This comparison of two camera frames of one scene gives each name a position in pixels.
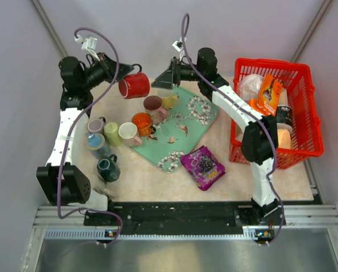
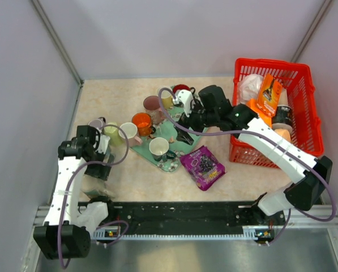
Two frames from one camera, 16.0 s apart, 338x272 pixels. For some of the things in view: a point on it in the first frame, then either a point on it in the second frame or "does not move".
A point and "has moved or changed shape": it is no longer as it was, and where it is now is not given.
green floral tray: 187,122 does not move
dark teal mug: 108,169 has moved or changed shape
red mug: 135,85 → 180,86
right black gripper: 172,75 → 188,122
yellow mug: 169,100 does not move
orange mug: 142,121 does not move
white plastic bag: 250,86 does not move
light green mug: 111,134 does not move
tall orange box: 268,100 does not move
